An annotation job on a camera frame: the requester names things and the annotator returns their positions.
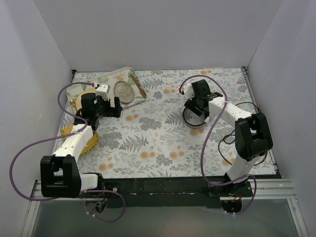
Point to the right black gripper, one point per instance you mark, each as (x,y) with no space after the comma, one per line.
(197,104)

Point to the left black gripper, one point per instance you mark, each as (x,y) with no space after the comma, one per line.
(108,108)

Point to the white black headphones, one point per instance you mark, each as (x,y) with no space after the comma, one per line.
(195,121)

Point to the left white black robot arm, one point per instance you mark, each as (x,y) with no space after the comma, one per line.
(59,173)

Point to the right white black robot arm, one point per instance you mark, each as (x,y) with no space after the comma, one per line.
(252,134)

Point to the speckled grey oval plate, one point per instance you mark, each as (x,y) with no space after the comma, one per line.
(124,92)

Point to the floral rectangular tray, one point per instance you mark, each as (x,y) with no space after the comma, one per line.
(110,78)

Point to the brown wooden stick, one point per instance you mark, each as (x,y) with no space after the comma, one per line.
(139,86)

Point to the beige bird oval plate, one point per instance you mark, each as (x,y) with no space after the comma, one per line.
(78,104)

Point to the floral table mat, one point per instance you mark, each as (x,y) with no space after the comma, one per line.
(150,139)

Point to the yellow woven bamboo basket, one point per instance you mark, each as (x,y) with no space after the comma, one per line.
(93,142)

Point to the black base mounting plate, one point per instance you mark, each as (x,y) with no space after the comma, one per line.
(175,192)

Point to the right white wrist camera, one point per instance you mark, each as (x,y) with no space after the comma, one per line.
(188,91)

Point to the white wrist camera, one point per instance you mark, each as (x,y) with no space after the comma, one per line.
(188,91)
(103,90)

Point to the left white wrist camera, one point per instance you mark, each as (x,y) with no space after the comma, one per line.
(103,90)

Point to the aluminium frame rail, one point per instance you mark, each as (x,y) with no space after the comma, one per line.
(266,189)

